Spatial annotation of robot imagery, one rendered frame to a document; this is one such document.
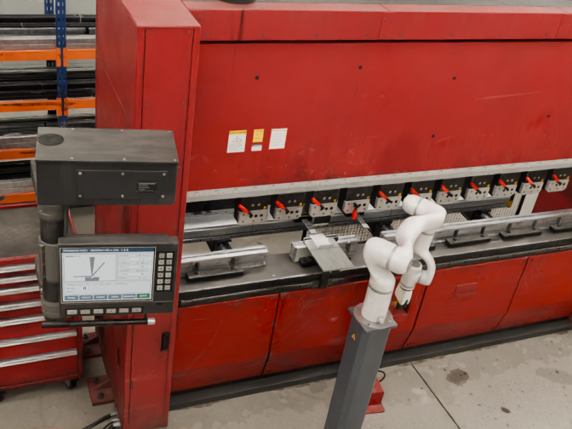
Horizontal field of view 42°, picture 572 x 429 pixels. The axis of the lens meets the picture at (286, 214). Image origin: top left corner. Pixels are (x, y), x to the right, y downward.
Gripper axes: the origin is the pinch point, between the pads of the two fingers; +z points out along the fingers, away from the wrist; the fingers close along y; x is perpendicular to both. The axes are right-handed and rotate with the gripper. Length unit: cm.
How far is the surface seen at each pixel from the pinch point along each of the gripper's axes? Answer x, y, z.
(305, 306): -48, -15, 12
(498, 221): 80, -47, -18
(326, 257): -43, -16, -24
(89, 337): -162, -63, 78
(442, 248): 38, -34, -10
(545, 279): 125, -36, 23
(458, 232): 51, -42, -15
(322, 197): -47, -31, -52
